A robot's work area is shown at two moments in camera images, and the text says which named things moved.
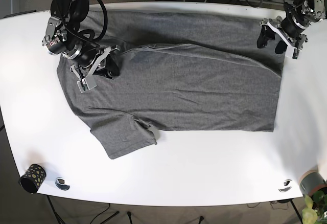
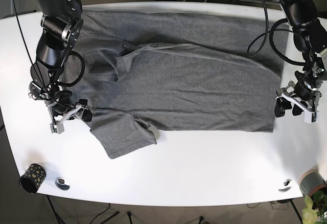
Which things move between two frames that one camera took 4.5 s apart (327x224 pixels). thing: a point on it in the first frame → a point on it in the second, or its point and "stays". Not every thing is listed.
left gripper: [85, 75] → [57, 128]
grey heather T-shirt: [181, 69] stays
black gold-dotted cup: [32, 178] stays
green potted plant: [315, 210] stays
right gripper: [294, 44] → [305, 99]
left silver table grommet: [60, 182] stays
